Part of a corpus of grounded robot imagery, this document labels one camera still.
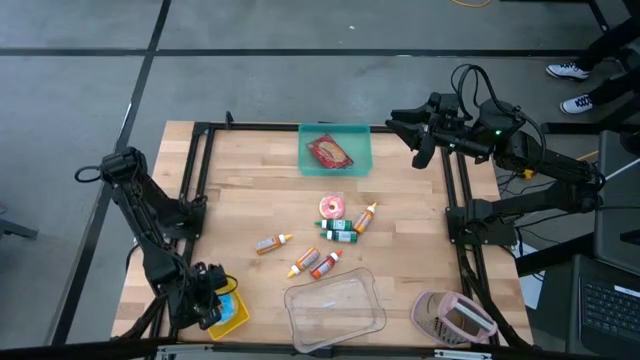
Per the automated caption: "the pink frosted donut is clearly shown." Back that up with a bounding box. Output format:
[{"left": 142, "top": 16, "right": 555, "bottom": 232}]
[{"left": 318, "top": 194, "right": 347, "bottom": 220}]

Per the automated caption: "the teal plastic bin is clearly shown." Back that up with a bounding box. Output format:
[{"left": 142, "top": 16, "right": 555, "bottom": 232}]
[{"left": 297, "top": 123, "right": 374, "bottom": 178}]

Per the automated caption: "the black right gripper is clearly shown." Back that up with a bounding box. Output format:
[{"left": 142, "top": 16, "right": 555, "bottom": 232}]
[{"left": 384, "top": 92, "right": 494, "bottom": 164}]

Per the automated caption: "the red popcorn packet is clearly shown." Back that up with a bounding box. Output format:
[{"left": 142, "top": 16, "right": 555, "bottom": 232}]
[{"left": 305, "top": 134, "right": 355, "bottom": 171}]

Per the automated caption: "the blue frosted donut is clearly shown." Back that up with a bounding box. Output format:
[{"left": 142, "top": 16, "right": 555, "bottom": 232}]
[{"left": 218, "top": 293, "right": 239, "bottom": 324}]

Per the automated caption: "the yellow plastic basket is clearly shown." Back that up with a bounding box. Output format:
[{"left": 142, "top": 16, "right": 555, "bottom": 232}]
[{"left": 207, "top": 274, "right": 251, "bottom": 342}]

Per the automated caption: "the green candy colour bottle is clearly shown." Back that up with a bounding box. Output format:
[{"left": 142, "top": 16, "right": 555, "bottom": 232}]
[
  {"left": 319, "top": 229, "right": 360, "bottom": 245},
  {"left": 314, "top": 218, "right": 354, "bottom": 232}
]

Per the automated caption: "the black laptop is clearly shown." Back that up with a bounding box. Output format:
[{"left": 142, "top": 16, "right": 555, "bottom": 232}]
[{"left": 567, "top": 130, "right": 640, "bottom": 359}]

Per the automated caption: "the person's leg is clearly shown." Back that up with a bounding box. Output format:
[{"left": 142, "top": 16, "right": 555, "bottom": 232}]
[
  {"left": 579, "top": 15, "right": 640, "bottom": 72},
  {"left": 589, "top": 63, "right": 640, "bottom": 107}
]

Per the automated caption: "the orange bottle yellow tip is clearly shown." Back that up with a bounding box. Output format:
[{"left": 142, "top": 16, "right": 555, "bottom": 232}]
[{"left": 286, "top": 246, "right": 322, "bottom": 279}]

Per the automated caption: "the clear plastic bin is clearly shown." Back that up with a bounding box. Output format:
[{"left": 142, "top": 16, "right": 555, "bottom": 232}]
[{"left": 283, "top": 266, "right": 388, "bottom": 354}]

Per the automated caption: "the orange dropper bottle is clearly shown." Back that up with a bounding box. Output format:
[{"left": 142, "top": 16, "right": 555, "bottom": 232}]
[
  {"left": 255, "top": 233, "right": 294, "bottom": 256},
  {"left": 352, "top": 202, "right": 379, "bottom": 235}
]

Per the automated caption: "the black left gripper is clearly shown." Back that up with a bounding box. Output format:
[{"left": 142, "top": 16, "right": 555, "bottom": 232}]
[{"left": 169, "top": 262, "right": 229, "bottom": 332}]

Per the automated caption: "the pink plastic basket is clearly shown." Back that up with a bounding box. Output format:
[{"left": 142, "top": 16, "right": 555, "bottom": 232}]
[{"left": 410, "top": 290, "right": 500, "bottom": 348}]

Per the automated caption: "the black aluminium table frame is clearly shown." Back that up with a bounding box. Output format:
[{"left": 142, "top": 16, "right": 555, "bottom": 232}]
[{"left": 119, "top": 110, "right": 534, "bottom": 359}]

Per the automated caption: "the red small bottle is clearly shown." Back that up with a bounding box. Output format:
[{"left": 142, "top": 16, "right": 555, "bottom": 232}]
[{"left": 308, "top": 249, "right": 345, "bottom": 280}]

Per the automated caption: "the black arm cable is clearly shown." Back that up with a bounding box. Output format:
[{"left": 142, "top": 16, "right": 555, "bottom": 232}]
[
  {"left": 449, "top": 63, "right": 547, "bottom": 149},
  {"left": 74, "top": 165, "right": 104, "bottom": 185}
]

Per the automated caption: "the white sneaker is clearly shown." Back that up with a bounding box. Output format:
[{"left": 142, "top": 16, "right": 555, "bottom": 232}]
[
  {"left": 558, "top": 93, "right": 597, "bottom": 116},
  {"left": 544, "top": 61, "right": 592, "bottom": 83}
]

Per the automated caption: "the grey metal leg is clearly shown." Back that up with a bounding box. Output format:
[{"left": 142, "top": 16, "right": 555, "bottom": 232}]
[{"left": 0, "top": 203, "right": 40, "bottom": 242}]

